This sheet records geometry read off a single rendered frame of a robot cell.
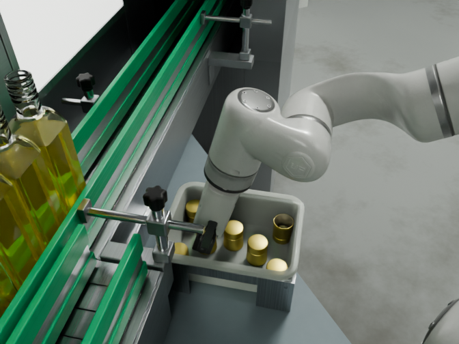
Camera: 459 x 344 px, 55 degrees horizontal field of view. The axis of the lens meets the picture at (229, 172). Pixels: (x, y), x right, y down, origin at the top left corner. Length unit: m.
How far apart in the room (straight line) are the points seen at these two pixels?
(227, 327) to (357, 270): 1.10
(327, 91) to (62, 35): 0.48
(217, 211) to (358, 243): 1.26
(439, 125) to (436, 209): 1.57
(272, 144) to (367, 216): 1.44
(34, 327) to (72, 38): 0.54
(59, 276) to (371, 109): 0.44
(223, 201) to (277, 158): 0.12
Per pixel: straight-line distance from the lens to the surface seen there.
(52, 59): 0.85
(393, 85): 0.55
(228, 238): 0.76
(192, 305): 0.75
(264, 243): 0.74
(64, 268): 0.57
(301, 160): 0.54
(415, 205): 2.08
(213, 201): 0.63
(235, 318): 0.74
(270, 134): 0.55
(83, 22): 0.94
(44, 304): 0.55
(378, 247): 1.87
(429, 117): 0.53
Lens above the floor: 1.39
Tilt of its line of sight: 42 degrees down
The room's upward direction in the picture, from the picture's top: straight up
